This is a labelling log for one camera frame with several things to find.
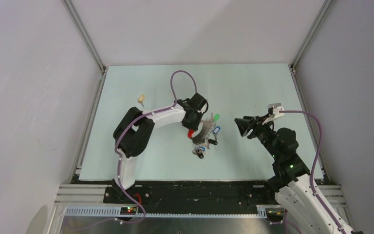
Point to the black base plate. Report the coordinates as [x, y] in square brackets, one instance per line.
[197, 197]

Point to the steel key holder red handle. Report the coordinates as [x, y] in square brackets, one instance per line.
[205, 128]

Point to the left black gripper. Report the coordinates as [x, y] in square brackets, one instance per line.
[195, 126]

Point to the left aluminium corner post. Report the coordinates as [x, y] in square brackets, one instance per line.
[79, 24]

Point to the black key tag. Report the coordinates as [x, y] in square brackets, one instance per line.
[211, 141]

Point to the aluminium frame rail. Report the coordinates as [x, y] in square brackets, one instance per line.
[80, 194]

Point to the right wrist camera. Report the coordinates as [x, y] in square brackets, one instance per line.
[275, 111]

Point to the aluminium corner post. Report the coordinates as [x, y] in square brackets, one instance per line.
[312, 32]
[79, 24]

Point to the grey cable duct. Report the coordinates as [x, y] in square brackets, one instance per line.
[116, 212]

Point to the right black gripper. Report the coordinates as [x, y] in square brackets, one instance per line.
[244, 124]

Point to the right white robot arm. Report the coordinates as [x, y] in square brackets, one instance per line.
[292, 186]

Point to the right aluminium corner post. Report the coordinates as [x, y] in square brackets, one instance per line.
[312, 32]

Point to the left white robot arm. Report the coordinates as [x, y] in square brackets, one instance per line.
[134, 131]

